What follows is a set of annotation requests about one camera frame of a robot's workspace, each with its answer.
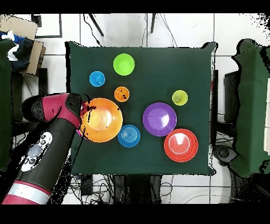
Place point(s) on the large orange plastic bowl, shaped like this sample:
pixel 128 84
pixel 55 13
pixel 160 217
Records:
pixel 103 120

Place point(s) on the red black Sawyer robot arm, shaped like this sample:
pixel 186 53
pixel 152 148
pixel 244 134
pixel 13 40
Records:
pixel 50 137

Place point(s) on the large pink plastic bowl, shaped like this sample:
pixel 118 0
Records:
pixel 78 132

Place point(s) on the blue plastic cup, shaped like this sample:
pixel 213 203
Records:
pixel 97 78

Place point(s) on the orange plastic cup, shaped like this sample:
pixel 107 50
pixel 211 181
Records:
pixel 122 94

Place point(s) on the small blue plastic bowl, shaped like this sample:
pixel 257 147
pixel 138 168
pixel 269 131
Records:
pixel 128 135

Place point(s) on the black wooden stool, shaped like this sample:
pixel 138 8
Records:
pixel 43 84

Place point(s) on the small green plastic bowl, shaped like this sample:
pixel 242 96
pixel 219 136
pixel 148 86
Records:
pixel 123 64

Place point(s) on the purple plastic bowl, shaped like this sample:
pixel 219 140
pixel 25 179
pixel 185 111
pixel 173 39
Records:
pixel 159 119

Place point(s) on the black power strip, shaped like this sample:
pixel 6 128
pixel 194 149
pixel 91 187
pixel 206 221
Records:
pixel 87 186

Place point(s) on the green cloth covered table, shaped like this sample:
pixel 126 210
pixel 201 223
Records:
pixel 253 105
pixel 5 84

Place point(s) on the blue and white clothes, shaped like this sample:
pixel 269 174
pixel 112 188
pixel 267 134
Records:
pixel 21 55

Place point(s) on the black tripod leg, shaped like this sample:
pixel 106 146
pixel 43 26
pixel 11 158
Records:
pixel 96 25
pixel 152 23

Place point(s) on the pale yellow-green plastic cup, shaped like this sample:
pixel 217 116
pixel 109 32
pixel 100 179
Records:
pixel 179 97

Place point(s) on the red plastic bowl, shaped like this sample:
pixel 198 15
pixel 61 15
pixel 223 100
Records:
pixel 181 145

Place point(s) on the brown cardboard box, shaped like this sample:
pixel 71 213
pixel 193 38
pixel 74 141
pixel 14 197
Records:
pixel 21 27

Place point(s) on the dark green table cloth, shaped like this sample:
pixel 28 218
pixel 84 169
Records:
pixel 189 74

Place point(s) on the black metal frame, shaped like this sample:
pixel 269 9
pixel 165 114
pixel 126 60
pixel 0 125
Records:
pixel 60 25

